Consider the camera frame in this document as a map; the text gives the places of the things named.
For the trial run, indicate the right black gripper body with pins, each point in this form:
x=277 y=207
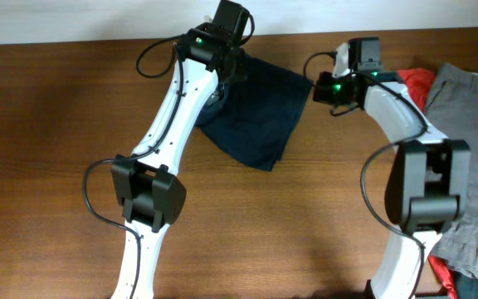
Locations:
x=334 y=90

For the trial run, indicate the navy blue shorts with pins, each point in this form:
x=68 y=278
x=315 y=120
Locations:
x=255 y=118

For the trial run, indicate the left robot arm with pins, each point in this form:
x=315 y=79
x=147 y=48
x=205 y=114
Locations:
x=147 y=187

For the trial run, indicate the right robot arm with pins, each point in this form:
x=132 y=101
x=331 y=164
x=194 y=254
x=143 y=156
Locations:
x=427 y=186

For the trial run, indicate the red cloth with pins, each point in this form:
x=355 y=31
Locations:
x=419 y=82

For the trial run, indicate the grey garment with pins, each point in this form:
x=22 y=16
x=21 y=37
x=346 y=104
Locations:
x=452 y=107

